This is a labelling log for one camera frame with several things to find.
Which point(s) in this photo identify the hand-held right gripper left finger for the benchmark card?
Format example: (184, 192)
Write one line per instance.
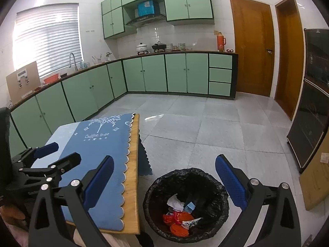
(100, 182)

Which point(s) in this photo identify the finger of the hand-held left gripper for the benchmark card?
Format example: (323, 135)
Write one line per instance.
(46, 150)
(69, 160)

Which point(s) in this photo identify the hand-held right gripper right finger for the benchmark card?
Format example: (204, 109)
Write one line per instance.
(231, 182)

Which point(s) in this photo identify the trash bin with black bag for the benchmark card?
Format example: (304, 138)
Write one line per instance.
(205, 185)

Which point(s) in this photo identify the small blue packet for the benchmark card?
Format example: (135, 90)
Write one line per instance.
(189, 207)

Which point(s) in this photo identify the white red wrapper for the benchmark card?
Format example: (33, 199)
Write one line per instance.
(191, 221)

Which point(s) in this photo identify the white paper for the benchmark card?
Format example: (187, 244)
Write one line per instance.
(174, 200)

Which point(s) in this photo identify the red snack wrapper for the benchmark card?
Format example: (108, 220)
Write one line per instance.
(171, 217)

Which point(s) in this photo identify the orange snack wrapper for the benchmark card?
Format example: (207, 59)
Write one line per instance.
(178, 230)

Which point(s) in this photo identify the person's left forearm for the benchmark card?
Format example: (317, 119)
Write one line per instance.
(9, 236)

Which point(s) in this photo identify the person's left hand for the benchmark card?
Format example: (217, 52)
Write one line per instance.
(12, 214)

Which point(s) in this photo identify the wooden table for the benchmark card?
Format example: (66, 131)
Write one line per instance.
(132, 172)

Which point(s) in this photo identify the blue scalloped tablecloth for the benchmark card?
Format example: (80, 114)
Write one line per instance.
(102, 144)

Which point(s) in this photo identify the person's pink clothing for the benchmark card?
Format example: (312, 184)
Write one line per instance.
(115, 241)

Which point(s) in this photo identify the brown board with white label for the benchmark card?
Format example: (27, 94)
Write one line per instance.
(23, 87)

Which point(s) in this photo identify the red basin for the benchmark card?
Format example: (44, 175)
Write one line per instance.
(51, 79)

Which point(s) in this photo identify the flat brown cardboard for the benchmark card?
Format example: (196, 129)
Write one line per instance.
(316, 185)

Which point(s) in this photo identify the green cabinet drawer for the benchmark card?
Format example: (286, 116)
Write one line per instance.
(220, 61)
(219, 88)
(220, 75)

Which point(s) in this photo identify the kitchen faucet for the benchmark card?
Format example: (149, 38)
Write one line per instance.
(73, 59)

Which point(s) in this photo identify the window blind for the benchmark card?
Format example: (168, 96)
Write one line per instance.
(48, 38)

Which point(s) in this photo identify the black glass display cabinet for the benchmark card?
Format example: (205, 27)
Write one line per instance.
(311, 103)

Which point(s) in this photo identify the green lower kitchen cabinets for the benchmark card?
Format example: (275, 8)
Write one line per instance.
(154, 74)

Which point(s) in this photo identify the white cooking pot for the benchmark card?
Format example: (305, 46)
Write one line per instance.
(141, 48)

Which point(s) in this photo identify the wooden door in recess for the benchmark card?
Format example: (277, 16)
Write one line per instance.
(289, 61)

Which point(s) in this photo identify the closed wooden door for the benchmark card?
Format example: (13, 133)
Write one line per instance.
(252, 46)

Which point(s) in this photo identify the orange thermos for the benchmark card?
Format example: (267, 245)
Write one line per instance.
(220, 41)

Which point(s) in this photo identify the black wok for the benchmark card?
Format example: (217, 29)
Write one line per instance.
(158, 47)

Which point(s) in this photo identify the glass jar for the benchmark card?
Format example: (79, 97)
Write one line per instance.
(181, 46)

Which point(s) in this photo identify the green upper cabinet near window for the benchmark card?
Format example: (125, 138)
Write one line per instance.
(115, 20)

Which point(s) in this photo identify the range hood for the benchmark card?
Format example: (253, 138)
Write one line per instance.
(146, 20)

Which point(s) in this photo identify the blue box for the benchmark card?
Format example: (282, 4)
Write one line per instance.
(147, 8)

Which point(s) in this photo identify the green upper cabinet near door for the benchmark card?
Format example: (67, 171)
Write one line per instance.
(187, 2)

